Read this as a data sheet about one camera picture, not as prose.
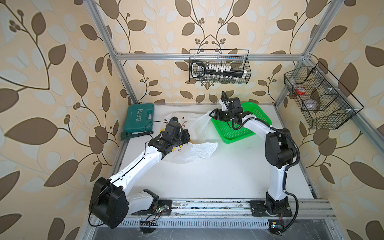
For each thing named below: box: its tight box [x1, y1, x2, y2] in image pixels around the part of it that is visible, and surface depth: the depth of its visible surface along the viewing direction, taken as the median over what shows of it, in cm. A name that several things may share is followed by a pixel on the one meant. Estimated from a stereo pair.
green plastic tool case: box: [123, 103, 155, 133], surface depth 110 cm
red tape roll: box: [296, 87, 306, 96], surface depth 84 cm
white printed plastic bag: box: [161, 110, 219, 164], surface depth 84 cm
